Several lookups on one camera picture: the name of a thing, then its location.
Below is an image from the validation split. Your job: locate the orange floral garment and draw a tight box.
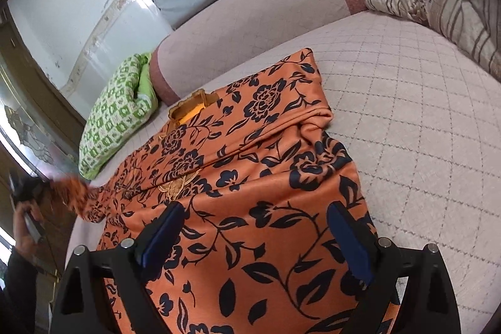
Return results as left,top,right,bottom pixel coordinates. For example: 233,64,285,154
51,48,404,334

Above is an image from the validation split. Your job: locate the wooden wardrobe with glass door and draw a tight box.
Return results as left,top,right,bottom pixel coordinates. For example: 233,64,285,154
0,5,90,280

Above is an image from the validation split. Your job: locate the green patterned pillow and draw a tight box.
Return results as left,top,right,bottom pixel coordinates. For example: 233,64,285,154
78,52,159,180

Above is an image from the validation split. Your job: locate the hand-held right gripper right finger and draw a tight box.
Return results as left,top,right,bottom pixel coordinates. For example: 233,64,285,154
327,203,462,334

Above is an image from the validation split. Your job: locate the person's left hand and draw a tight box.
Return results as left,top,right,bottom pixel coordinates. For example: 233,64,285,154
13,201,45,274

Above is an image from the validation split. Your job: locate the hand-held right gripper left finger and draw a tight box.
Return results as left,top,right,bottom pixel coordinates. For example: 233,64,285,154
51,203,184,334

